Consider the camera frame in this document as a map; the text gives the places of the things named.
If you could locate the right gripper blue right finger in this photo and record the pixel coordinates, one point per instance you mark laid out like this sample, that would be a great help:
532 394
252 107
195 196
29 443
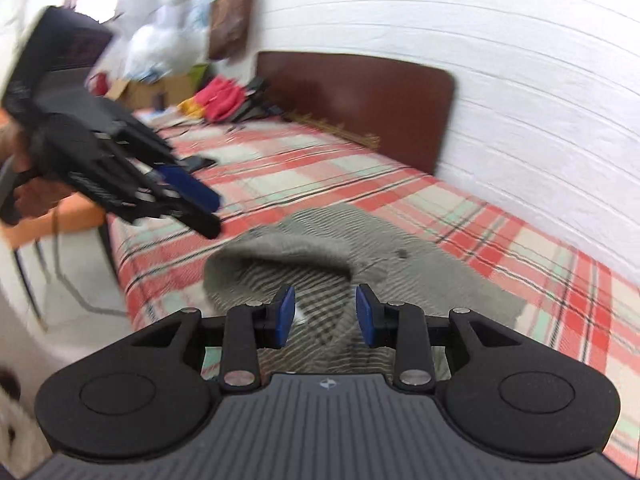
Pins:
403 328

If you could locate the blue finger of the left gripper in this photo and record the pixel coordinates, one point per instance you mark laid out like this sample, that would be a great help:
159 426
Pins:
144 205
186 187

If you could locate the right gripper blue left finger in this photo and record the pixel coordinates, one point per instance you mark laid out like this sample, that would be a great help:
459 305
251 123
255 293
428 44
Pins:
248 329

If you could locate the green striped checked shirt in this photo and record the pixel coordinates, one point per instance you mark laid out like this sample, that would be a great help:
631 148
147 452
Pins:
325 253

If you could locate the black remote on bed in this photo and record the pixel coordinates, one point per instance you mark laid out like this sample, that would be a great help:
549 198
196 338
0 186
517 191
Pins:
196 163

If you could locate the yellow cloth item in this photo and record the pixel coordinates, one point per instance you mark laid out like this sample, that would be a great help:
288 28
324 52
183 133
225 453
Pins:
192 109

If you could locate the cardboard box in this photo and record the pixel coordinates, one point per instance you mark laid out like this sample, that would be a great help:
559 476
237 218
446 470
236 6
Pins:
137 95

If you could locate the red cloth bundle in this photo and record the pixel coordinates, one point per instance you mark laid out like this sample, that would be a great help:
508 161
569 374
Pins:
219 100

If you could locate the black metal stand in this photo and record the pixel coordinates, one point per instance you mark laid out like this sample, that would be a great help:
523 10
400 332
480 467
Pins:
256 105

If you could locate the white plastic bag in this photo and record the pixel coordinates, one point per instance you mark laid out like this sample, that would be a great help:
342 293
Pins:
163 51

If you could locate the red plaid bed sheet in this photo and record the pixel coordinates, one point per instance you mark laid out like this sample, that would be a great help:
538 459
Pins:
266 170

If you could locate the dark brown wooden board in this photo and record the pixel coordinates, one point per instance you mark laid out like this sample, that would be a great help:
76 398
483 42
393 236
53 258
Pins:
398 109

